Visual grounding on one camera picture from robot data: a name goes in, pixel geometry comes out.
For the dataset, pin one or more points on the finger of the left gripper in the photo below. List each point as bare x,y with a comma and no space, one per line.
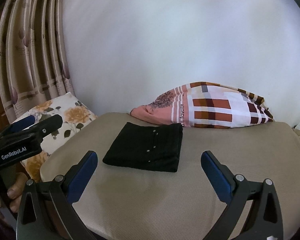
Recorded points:
43,128
18,126

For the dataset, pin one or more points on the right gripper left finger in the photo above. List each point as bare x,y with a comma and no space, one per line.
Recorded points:
46,210

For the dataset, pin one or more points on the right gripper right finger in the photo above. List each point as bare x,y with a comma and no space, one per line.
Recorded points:
264,220

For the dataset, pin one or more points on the black pants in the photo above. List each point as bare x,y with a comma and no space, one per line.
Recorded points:
147,148

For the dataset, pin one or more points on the left hand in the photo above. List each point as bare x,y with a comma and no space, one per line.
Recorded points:
15,192

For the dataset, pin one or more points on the white floral pillow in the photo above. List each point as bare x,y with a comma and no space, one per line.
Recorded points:
75,116

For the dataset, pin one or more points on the beige mattress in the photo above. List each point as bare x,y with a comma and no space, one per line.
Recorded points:
127,203

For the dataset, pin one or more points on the beige striped curtain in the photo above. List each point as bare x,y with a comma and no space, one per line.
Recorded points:
33,63

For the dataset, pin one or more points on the pink plaid pillow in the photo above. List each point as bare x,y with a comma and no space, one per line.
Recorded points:
205,105

